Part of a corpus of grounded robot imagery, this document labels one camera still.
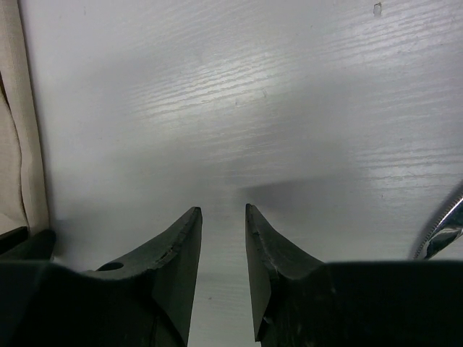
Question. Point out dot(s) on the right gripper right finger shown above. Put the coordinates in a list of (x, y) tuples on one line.
[(275, 265)]

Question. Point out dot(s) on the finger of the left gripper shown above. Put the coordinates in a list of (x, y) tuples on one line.
[(18, 244)]

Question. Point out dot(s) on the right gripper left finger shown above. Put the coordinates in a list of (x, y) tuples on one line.
[(165, 268)]

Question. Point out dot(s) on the beige cloth napkin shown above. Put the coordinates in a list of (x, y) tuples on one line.
[(23, 190)]

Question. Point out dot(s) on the steel knife black handle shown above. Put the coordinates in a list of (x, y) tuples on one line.
[(443, 228)]

